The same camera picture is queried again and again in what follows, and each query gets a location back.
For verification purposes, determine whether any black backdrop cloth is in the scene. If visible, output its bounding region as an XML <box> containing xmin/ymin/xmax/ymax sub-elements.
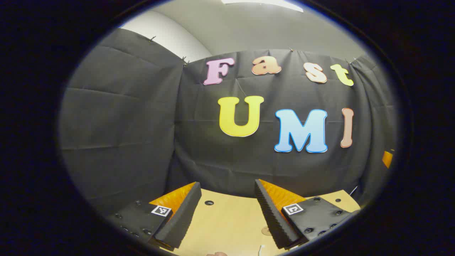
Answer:
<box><xmin>59</xmin><ymin>28</ymin><xmax>397</xmax><ymax>214</ymax></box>

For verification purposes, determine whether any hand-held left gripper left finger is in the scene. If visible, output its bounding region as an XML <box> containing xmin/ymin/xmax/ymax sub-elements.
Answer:
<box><xmin>107</xmin><ymin>182</ymin><xmax>202</xmax><ymax>249</ymax></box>

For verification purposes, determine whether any wooden desktop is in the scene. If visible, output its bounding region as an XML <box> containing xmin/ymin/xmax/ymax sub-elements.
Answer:
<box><xmin>149</xmin><ymin>188</ymin><xmax>361</xmax><ymax>256</ymax></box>

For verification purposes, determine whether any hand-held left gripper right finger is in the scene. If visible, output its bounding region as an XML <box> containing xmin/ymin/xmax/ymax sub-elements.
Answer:
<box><xmin>255</xmin><ymin>179</ymin><xmax>359</xmax><ymax>249</ymax></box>

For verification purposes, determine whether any ceiling light panel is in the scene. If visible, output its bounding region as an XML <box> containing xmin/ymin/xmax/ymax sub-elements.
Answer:
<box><xmin>220</xmin><ymin>0</ymin><xmax>304</xmax><ymax>13</ymax></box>

